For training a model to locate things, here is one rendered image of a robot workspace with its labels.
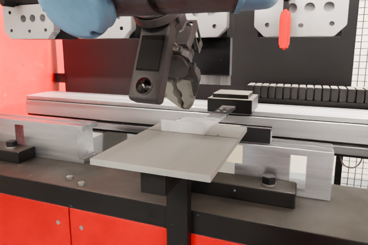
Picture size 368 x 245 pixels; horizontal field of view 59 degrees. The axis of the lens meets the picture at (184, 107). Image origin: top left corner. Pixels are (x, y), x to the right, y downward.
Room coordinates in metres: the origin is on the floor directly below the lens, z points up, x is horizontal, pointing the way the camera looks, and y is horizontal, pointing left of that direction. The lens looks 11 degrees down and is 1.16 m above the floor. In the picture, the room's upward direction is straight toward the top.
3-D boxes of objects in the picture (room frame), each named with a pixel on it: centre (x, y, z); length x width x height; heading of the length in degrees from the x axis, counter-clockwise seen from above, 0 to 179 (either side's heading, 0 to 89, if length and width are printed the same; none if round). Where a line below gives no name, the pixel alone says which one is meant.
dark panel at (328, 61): (1.23, -0.01, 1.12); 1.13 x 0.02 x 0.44; 69
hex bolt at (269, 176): (0.57, -0.16, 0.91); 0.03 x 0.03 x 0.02
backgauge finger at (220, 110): (0.82, -0.11, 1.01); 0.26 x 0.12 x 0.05; 159
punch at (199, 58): (0.67, -0.05, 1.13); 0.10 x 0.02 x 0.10; 69
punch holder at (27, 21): (0.82, 0.35, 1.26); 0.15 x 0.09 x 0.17; 69
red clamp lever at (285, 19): (0.56, -0.17, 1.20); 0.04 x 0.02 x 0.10; 159
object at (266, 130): (0.66, -0.08, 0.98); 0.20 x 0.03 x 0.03; 69
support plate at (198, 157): (0.53, 0.00, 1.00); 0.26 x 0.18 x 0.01; 159
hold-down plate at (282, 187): (0.60, -0.06, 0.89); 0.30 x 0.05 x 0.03; 69
